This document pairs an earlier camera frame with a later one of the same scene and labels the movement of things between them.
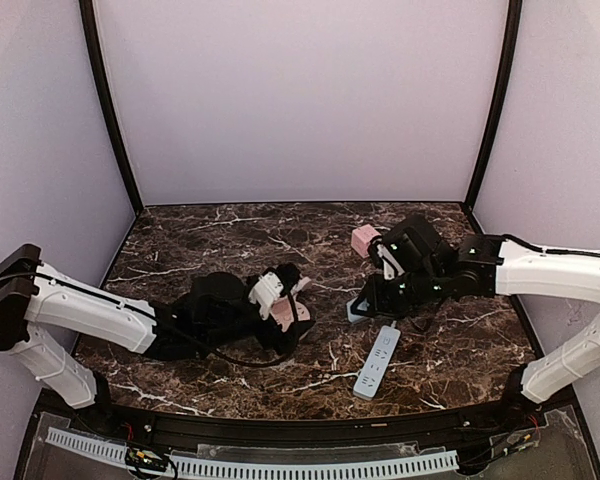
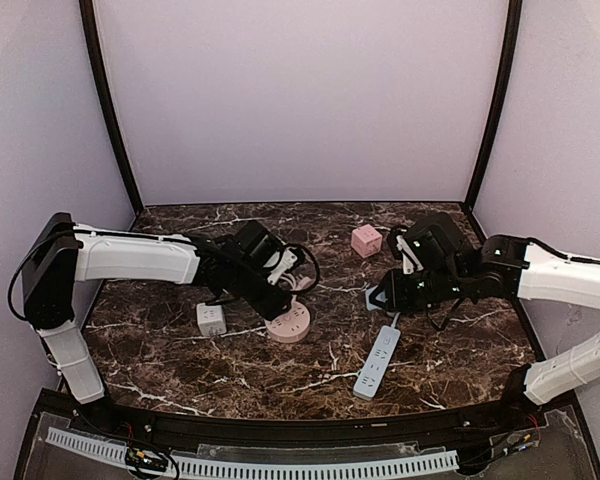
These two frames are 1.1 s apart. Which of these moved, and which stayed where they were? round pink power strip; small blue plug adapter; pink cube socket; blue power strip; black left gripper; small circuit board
Moved: black left gripper; small blue plug adapter
Stayed: blue power strip; pink cube socket; round pink power strip; small circuit board
